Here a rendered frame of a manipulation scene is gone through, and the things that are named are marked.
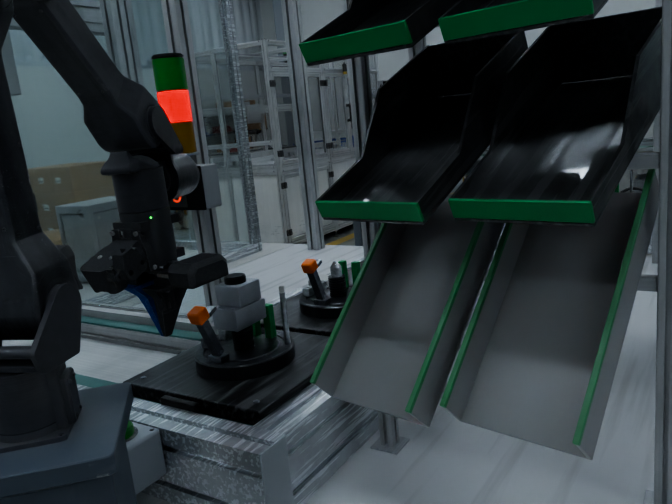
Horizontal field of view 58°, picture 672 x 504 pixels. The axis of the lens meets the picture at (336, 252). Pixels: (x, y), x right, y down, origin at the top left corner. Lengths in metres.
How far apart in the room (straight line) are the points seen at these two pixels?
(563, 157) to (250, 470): 0.46
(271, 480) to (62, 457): 0.25
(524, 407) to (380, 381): 0.15
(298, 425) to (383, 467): 0.15
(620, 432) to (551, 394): 0.30
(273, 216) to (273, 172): 0.44
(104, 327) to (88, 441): 0.74
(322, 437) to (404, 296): 0.20
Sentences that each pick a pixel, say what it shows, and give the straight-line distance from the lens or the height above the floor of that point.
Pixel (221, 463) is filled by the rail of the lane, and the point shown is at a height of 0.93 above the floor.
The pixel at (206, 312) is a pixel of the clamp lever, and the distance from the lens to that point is 0.81.
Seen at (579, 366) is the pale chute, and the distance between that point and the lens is 0.62.
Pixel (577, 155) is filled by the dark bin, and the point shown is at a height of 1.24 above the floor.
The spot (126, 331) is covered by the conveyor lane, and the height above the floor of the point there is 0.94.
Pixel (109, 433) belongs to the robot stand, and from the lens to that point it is 0.55.
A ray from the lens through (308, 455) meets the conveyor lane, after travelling 0.75.
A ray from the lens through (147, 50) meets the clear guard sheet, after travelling 1.13.
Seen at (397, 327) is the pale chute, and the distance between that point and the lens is 0.69.
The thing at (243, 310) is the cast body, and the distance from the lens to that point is 0.84.
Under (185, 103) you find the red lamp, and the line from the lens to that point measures 1.03.
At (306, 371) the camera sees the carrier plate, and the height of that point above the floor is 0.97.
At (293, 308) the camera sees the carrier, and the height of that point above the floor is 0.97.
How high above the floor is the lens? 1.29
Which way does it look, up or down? 12 degrees down
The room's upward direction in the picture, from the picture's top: 6 degrees counter-clockwise
